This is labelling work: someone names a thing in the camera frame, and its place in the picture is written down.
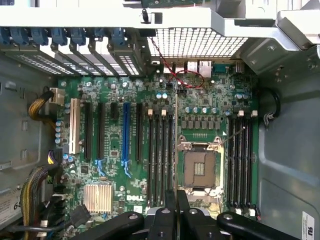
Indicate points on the green Dell motherboard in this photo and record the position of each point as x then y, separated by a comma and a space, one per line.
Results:
117, 140

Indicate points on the black rubber post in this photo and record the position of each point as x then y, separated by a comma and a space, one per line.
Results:
145, 15

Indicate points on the silver Ethernet port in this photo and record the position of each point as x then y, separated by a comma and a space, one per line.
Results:
205, 67

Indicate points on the long black expansion slot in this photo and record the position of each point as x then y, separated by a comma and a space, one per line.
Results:
139, 132
88, 130
101, 130

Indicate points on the silver finned heatsink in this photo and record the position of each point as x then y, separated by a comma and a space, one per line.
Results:
97, 198

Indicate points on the white label sticker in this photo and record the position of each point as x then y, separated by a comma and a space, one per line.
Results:
308, 227
10, 205

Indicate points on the white power connector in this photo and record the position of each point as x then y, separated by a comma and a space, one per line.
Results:
57, 96

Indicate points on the grey metal PC case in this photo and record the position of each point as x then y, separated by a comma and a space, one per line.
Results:
287, 162

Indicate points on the blue expansion slot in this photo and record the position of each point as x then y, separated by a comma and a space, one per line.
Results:
126, 132

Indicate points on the white expansion slot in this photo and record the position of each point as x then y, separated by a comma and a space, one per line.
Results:
74, 125

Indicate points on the thin metal locking lever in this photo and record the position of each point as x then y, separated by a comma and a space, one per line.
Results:
235, 134

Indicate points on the silver stacked USB port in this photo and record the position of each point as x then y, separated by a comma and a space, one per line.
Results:
193, 66

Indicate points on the blue card retainer clip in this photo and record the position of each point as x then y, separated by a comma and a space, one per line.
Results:
19, 36
40, 36
99, 33
59, 36
120, 37
78, 36

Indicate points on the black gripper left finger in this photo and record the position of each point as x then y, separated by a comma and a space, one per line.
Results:
162, 225

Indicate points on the CPU socket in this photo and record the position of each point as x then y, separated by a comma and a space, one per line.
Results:
200, 170

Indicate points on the silver socket cover plate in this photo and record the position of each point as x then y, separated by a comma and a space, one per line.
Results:
202, 193

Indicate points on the short black expansion slot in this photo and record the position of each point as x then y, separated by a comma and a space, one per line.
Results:
114, 111

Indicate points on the silver metal latch bracket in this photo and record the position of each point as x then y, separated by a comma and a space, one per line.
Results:
155, 62

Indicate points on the teal serial port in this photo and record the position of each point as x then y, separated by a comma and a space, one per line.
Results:
220, 68

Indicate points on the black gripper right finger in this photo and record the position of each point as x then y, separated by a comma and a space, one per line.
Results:
197, 225

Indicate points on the black RAM slot white latch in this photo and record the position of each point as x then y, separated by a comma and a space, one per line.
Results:
164, 150
150, 150
237, 162
250, 162

